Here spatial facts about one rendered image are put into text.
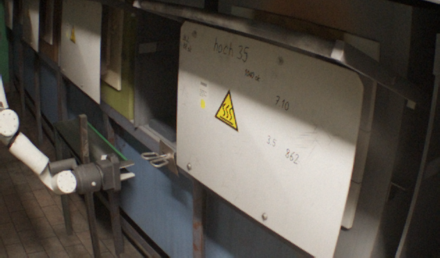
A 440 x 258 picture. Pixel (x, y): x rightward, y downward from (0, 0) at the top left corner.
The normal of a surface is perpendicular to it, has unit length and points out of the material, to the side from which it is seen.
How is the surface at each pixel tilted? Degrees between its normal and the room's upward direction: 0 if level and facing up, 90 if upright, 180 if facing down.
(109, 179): 90
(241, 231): 90
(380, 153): 90
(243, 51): 90
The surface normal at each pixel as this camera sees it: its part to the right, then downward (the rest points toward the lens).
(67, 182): 0.55, -0.22
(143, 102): 0.58, 0.29
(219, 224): -0.81, 0.14
